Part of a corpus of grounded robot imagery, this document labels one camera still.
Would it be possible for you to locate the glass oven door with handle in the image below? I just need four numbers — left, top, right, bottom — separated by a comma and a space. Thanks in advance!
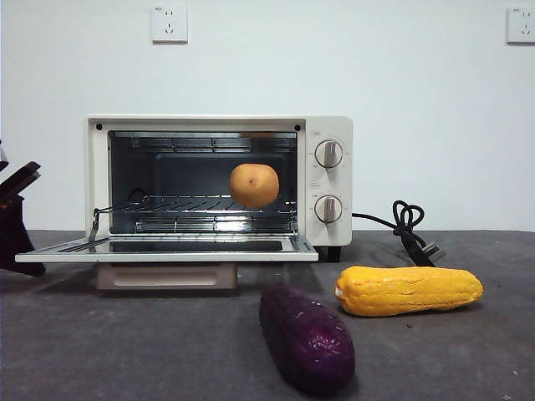
15, 233, 320, 292

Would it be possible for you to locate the brown potato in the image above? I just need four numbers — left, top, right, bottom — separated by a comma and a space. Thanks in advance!
228, 162, 280, 210

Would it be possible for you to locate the small beige oven knob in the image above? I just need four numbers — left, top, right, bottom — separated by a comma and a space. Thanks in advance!
313, 195, 344, 224

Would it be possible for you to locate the large beige oven knob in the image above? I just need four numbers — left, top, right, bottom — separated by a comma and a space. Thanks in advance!
313, 140, 345, 170

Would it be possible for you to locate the white toaster oven body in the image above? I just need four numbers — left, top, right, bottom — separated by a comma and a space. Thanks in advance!
86, 115, 354, 263

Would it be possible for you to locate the purple eggplant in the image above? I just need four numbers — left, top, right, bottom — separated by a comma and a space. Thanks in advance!
258, 282, 356, 396

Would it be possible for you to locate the yellow corn cob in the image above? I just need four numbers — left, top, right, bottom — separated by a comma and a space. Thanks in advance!
334, 266, 485, 317

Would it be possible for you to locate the metal wire oven rack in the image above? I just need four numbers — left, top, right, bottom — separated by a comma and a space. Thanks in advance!
99, 194, 298, 215

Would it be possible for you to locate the white wall socket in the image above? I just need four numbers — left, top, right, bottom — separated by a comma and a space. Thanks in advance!
151, 6, 189, 45
506, 6, 535, 46

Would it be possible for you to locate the black power cable with plug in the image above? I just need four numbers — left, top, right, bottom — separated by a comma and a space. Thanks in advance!
351, 200, 447, 268

